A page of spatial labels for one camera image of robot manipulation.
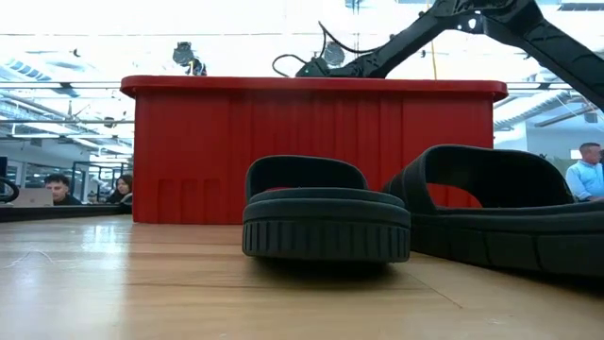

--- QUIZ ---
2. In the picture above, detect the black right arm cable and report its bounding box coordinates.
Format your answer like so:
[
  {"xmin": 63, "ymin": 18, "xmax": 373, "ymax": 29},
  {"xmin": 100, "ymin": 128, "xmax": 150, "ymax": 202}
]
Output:
[{"xmin": 271, "ymin": 20, "xmax": 378, "ymax": 79}]

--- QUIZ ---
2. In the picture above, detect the black aluminium rig frame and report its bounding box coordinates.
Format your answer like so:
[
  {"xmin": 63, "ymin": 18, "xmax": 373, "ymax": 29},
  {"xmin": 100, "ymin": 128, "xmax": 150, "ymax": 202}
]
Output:
[{"xmin": 0, "ymin": 203, "xmax": 134, "ymax": 223}]

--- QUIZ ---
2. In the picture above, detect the dark round ceiling fixture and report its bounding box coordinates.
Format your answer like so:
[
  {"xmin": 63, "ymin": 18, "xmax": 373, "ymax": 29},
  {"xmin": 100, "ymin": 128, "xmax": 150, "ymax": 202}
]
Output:
[
  {"xmin": 324, "ymin": 41, "xmax": 346, "ymax": 67},
  {"xmin": 172, "ymin": 41, "xmax": 208, "ymax": 77}
]

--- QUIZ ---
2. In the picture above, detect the person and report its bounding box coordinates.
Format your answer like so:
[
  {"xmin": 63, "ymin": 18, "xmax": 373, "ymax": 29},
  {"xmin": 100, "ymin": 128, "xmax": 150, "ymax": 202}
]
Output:
[
  {"xmin": 105, "ymin": 174, "xmax": 134, "ymax": 206},
  {"xmin": 43, "ymin": 173, "xmax": 84, "ymax": 207},
  {"xmin": 564, "ymin": 142, "xmax": 604, "ymax": 203}
]

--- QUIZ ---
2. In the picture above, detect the black curved hose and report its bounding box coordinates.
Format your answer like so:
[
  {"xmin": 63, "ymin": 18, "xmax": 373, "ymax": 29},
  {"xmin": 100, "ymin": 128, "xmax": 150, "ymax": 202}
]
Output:
[{"xmin": 0, "ymin": 176, "xmax": 22, "ymax": 205}]

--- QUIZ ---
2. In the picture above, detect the beige laptop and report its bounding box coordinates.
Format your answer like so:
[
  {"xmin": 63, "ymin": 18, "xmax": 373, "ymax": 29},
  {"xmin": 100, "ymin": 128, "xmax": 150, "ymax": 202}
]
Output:
[{"xmin": 9, "ymin": 187, "xmax": 55, "ymax": 208}]

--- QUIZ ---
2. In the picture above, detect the red plastic bin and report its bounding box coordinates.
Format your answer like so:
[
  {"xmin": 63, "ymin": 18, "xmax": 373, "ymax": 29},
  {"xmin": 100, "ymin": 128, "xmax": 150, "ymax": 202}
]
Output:
[{"xmin": 120, "ymin": 74, "xmax": 510, "ymax": 226}]

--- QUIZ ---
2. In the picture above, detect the black slide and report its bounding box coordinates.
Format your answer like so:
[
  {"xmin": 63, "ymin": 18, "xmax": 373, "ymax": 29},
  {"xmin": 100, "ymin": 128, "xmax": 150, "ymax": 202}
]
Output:
[
  {"xmin": 241, "ymin": 154, "xmax": 412, "ymax": 264},
  {"xmin": 381, "ymin": 144, "xmax": 604, "ymax": 280}
]

